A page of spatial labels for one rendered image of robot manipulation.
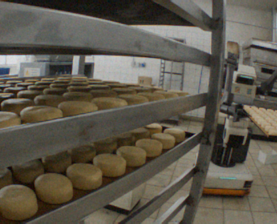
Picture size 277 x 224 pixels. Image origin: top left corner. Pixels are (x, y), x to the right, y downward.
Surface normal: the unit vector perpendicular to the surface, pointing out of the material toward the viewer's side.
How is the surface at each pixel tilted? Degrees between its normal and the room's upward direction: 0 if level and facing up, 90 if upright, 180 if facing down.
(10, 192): 0
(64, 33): 90
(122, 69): 90
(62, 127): 90
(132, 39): 90
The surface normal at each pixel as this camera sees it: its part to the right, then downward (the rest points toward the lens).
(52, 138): 0.83, 0.18
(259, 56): -0.27, 0.18
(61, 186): 0.09, -0.98
